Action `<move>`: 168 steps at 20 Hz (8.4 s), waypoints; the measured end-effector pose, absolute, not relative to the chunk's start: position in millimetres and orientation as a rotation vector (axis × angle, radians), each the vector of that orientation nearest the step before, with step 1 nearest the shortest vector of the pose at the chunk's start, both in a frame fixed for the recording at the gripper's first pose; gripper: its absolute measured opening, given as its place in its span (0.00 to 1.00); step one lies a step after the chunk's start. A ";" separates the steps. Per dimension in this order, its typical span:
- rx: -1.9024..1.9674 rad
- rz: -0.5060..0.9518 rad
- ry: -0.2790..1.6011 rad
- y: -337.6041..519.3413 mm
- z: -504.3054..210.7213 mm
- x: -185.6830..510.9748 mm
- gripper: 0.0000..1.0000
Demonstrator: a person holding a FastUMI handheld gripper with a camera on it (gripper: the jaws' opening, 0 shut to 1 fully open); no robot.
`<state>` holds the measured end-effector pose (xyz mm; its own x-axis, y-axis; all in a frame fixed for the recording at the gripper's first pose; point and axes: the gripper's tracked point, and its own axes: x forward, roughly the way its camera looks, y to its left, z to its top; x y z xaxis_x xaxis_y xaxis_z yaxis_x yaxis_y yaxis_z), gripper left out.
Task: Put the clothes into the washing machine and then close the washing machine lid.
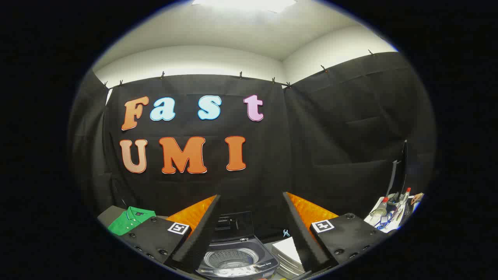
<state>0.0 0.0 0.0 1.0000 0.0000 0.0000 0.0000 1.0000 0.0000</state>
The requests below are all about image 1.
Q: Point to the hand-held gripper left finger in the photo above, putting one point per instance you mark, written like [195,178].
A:
[198,241]

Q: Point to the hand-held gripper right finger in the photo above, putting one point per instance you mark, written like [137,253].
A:
[303,241]

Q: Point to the green polo shirt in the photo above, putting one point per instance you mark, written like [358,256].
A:
[128,221]

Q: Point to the stack of white paper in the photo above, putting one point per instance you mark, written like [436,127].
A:
[286,249]

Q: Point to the clear bottle red cap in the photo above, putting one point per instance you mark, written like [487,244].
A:
[379,212]
[404,196]

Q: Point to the black backdrop cloth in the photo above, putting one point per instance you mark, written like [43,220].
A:
[330,136]

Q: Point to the dark computer monitor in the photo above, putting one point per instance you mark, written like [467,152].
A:
[402,171]

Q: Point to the ceiling light panel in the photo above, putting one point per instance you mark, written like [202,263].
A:
[245,4]

